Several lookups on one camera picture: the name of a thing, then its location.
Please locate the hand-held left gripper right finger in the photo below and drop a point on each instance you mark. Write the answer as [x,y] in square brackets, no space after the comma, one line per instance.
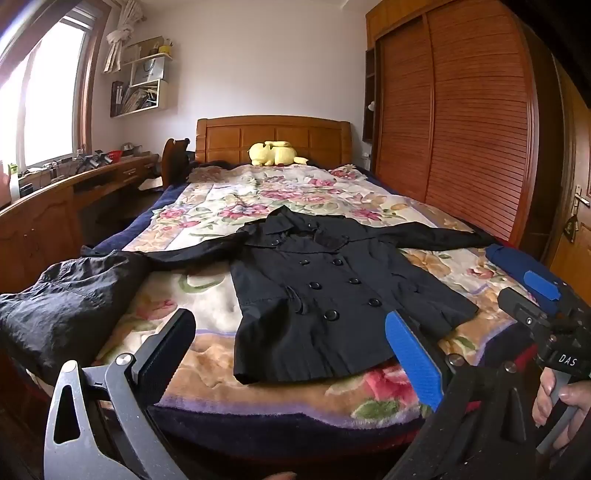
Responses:
[411,360]

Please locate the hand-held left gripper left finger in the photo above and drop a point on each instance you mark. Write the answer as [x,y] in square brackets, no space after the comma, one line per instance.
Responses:
[161,360]

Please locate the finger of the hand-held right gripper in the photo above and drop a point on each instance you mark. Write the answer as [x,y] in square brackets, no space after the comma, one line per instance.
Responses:
[542,285]
[519,307]

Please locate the black button coat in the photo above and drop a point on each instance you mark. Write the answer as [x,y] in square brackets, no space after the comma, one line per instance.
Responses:
[314,300]

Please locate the person's right hand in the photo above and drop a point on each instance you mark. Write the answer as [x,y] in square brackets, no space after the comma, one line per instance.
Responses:
[570,410]

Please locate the blue folded garment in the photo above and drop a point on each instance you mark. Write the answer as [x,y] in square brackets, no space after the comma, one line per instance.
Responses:
[505,258]

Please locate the black hanging tag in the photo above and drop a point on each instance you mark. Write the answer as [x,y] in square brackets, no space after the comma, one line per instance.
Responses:
[570,228]

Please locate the dark grey crinkled garment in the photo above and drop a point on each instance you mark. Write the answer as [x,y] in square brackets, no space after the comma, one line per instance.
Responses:
[69,304]

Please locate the wooden door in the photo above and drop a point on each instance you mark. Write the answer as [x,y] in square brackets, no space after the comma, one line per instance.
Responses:
[579,161]

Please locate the floral blanket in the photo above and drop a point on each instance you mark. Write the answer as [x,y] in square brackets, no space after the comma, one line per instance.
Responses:
[217,207]

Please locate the stack of papers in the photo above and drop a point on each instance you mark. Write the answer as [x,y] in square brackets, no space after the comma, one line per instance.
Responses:
[150,183]

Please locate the wooden desk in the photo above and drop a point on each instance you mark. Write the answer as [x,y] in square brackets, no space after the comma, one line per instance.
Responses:
[41,221]

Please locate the wooden slatted wardrobe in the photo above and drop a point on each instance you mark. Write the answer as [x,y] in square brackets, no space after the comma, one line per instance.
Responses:
[461,115]

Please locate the wooden chair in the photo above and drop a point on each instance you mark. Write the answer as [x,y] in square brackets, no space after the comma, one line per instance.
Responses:
[173,161]

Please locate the red bowl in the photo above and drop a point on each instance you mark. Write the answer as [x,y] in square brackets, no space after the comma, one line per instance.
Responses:
[115,154]

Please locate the white bottle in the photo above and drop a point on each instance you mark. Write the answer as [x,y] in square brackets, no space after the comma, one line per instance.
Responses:
[13,184]

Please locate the wooden bed headboard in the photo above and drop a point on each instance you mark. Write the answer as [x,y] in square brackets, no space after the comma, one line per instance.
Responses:
[231,138]

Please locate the yellow plush toy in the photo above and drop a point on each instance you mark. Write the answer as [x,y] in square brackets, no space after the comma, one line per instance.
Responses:
[272,154]

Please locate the tied cream curtain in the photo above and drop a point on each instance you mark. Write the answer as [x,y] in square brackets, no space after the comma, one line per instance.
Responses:
[120,41]

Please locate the white wall shelf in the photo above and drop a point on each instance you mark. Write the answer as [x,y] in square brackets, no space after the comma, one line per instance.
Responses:
[147,87]

